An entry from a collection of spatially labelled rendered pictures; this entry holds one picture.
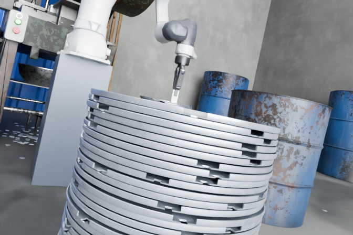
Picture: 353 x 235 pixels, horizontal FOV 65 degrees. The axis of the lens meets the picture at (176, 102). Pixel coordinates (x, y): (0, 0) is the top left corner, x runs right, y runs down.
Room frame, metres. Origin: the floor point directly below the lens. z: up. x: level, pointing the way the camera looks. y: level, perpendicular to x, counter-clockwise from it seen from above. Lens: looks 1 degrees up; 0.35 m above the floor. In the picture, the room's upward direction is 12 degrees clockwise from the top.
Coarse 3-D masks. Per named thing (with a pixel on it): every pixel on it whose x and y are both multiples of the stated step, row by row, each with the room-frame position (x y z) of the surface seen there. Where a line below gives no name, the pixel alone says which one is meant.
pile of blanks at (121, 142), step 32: (96, 96) 0.45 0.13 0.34; (96, 128) 0.35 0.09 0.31; (128, 128) 0.31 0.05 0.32; (160, 128) 0.29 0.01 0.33; (192, 128) 0.29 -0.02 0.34; (224, 128) 0.30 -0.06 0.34; (96, 160) 0.33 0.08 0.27; (128, 160) 0.30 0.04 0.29; (160, 160) 0.33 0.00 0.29; (192, 160) 0.29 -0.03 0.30; (224, 160) 0.30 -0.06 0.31; (256, 160) 0.38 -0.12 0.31; (96, 192) 0.32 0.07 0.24; (128, 192) 0.32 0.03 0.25; (160, 192) 0.29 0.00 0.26; (192, 192) 0.32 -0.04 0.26; (224, 192) 0.31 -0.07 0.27; (256, 192) 0.34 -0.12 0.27; (64, 224) 0.37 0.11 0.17; (96, 224) 0.31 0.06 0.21; (128, 224) 0.30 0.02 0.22; (160, 224) 0.29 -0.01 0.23; (192, 224) 0.29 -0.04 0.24; (224, 224) 0.30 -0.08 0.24; (256, 224) 0.35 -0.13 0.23
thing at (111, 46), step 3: (108, 42) 1.58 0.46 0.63; (111, 42) 1.60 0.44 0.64; (108, 45) 1.56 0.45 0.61; (111, 45) 1.60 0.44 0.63; (114, 45) 1.61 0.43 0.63; (111, 48) 1.57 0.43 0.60; (114, 48) 1.58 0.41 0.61; (111, 51) 1.57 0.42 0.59; (114, 51) 1.58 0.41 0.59; (111, 54) 1.57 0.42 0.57; (114, 54) 1.58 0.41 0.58; (108, 57) 1.57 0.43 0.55; (111, 57) 1.58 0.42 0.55; (114, 57) 1.59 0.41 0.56; (111, 60) 1.58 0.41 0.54; (111, 63) 1.58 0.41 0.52
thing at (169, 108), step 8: (104, 96) 0.34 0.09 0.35; (112, 96) 0.32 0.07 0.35; (120, 96) 0.32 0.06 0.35; (128, 96) 0.31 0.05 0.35; (136, 104) 0.31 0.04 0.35; (144, 104) 0.30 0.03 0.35; (152, 104) 0.30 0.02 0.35; (160, 104) 0.30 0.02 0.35; (168, 104) 0.29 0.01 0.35; (176, 112) 0.29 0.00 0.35; (184, 112) 0.37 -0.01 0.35; (192, 112) 0.38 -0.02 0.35; (200, 112) 0.38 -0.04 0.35; (208, 120) 0.30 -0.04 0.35; (216, 120) 0.30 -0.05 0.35; (224, 120) 0.30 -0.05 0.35; (232, 120) 0.30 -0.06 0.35; (240, 120) 0.31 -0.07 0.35; (248, 128) 0.31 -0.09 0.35; (256, 128) 0.32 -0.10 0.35; (264, 128) 0.33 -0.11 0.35; (272, 128) 0.34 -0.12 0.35
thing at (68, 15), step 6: (60, 0) 1.42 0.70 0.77; (66, 0) 1.40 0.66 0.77; (54, 6) 1.57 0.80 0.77; (60, 6) 1.50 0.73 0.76; (66, 6) 1.51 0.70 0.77; (72, 6) 1.49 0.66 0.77; (78, 6) 1.46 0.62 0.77; (60, 12) 1.50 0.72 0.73; (66, 12) 1.52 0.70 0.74; (72, 12) 1.54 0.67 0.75; (60, 18) 1.50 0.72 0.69; (66, 18) 1.52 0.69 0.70; (72, 18) 1.54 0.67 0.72; (60, 24) 1.51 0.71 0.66; (66, 24) 1.53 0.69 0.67; (72, 24) 1.54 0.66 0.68
